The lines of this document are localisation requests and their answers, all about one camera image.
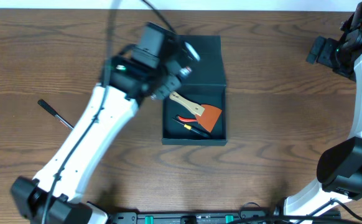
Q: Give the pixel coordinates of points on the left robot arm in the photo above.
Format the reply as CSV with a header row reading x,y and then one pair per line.
x,y
54,194

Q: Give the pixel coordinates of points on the black open gift box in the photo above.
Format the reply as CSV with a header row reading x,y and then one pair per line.
x,y
205,85

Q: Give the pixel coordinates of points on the orange scraper wooden handle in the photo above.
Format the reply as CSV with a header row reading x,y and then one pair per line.
x,y
206,115

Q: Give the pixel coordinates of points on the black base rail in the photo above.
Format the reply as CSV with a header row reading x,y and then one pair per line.
x,y
248,210

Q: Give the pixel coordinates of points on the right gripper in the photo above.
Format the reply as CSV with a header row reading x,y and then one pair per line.
x,y
325,57

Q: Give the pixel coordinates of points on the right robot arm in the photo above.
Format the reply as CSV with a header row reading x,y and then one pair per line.
x,y
339,170

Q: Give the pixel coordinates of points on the black yellow screwdriver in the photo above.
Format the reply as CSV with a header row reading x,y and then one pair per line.
x,y
193,129

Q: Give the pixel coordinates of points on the red handled pliers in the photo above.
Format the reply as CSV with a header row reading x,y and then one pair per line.
x,y
186,120

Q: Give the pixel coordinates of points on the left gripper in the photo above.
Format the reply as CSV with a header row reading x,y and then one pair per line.
x,y
171,82

